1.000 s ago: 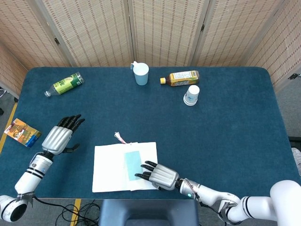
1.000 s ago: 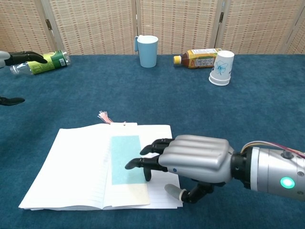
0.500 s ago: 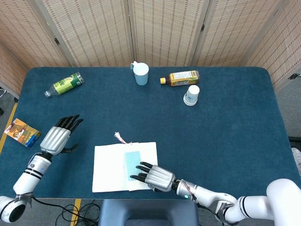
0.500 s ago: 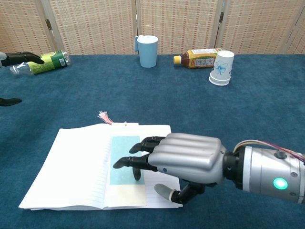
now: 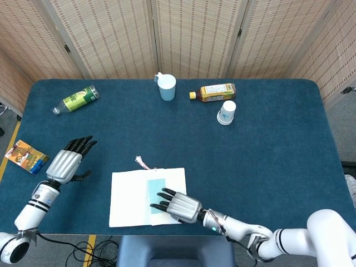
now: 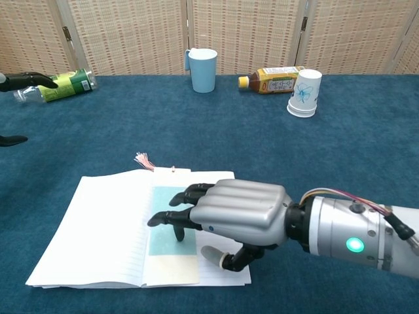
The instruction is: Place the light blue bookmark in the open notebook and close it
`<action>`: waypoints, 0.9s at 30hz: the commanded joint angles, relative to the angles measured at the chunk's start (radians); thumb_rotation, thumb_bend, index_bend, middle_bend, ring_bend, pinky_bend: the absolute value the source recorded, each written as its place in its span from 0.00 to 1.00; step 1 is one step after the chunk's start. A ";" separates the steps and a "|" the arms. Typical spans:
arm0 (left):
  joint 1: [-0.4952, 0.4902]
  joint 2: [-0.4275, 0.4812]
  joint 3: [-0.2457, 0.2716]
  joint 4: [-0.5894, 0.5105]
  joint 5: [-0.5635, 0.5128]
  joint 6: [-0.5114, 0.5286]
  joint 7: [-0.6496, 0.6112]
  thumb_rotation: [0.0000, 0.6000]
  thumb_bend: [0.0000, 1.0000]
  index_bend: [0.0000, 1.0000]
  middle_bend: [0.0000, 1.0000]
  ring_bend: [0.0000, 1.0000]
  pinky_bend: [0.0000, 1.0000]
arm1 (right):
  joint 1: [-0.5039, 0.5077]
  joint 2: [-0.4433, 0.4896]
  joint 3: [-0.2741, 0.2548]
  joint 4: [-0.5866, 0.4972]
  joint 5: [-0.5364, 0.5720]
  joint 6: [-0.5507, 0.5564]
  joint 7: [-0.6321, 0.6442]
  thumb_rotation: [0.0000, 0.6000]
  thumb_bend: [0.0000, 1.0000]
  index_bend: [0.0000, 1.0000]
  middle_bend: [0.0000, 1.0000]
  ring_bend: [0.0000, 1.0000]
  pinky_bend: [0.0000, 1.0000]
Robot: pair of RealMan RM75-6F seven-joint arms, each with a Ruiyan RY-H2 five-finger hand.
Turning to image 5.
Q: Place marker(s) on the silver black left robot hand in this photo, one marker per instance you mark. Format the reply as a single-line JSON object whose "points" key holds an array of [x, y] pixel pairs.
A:
{"points": [[64, 165]]}

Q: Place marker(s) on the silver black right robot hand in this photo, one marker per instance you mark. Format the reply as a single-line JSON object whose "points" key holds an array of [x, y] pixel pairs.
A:
{"points": [[185, 207]]}

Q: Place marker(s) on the light blue tasselled bookmark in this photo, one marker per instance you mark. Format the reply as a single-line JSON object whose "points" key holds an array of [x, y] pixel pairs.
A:
{"points": [[155, 186]]}

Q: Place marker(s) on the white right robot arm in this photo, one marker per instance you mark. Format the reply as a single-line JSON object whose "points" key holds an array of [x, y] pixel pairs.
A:
{"points": [[328, 231]]}

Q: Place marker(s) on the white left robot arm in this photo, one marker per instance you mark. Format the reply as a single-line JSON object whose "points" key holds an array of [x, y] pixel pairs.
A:
{"points": [[30, 211]]}

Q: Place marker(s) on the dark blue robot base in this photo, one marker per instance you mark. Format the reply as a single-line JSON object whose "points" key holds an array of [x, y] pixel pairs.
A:
{"points": [[175, 250]]}

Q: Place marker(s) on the open white lined notebook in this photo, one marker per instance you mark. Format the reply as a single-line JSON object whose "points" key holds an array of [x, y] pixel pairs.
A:
{"points": [[125, 200]]}

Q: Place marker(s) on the colourful orange snack box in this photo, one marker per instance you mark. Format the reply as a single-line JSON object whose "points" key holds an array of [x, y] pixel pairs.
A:
{"points": [[26, 157]]}

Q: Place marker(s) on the clear green-label plastic bottle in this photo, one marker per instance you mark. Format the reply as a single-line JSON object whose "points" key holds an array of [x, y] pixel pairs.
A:
{"points": [[75, 100]]}

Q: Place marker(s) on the teal blue table cloth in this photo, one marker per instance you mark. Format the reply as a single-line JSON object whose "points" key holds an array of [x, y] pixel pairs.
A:
{"points": [[250, 167]]}

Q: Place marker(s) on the white blue-flower paper cup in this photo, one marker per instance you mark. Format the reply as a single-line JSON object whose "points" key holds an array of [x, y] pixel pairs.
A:
{"points": [[226, 112]]}

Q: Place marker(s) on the yellow-cap tea bottle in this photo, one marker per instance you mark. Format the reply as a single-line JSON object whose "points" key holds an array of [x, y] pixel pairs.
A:
{"points": [[217, 93]]}

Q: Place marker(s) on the woven bamboo folding screen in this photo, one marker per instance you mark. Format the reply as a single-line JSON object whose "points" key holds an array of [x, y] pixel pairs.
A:
{"points": [[111, 36]]}

